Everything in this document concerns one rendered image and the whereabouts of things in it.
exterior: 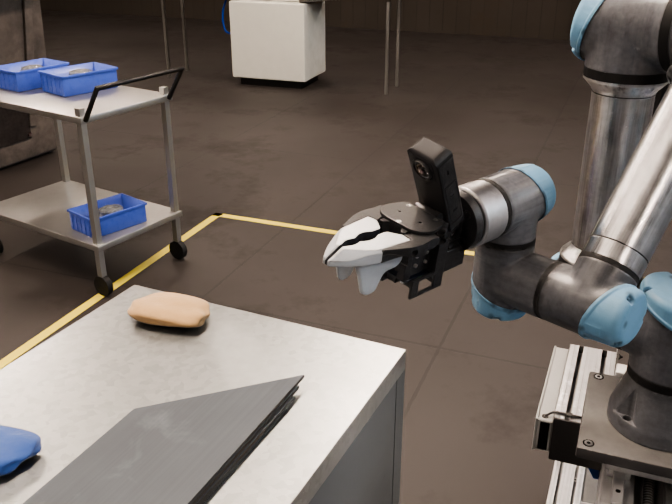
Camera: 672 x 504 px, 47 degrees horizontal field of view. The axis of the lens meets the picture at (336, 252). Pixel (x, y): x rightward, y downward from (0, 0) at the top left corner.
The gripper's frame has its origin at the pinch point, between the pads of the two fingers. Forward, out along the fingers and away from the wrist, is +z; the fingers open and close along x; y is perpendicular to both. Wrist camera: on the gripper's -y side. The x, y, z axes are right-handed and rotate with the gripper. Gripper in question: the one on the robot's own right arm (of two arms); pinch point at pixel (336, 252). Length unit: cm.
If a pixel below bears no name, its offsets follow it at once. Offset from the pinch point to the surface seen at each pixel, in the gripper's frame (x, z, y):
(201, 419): 25.9, -1.8, 42.1
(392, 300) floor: 155, -200, 169
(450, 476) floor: 55, -122, 155
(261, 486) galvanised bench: 10.4, -1.0, 42.4
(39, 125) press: 495, -176, 190
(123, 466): 24.3, 12.0, 41.9
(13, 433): 41, 20, 44
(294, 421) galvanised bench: 18.4, -13.6, 43.5
